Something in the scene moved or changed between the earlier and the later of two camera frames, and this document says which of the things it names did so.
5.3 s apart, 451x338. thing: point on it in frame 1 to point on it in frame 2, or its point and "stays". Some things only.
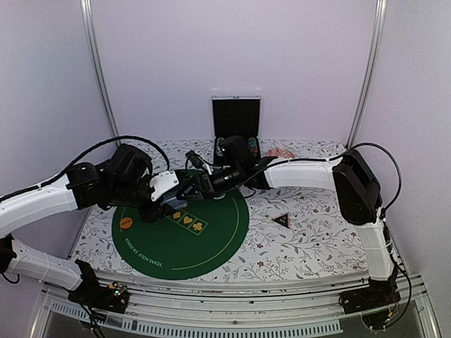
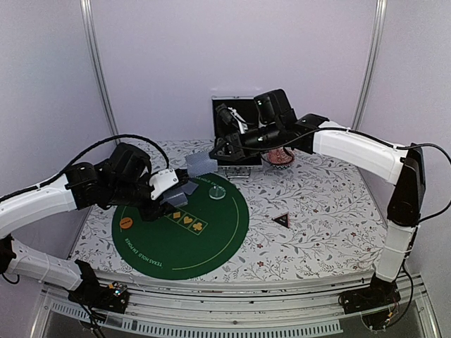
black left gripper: [156, 212] stays
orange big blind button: [126, 222] stays
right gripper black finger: [194, 191] to [224, 149]
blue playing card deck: [170, 198] stays
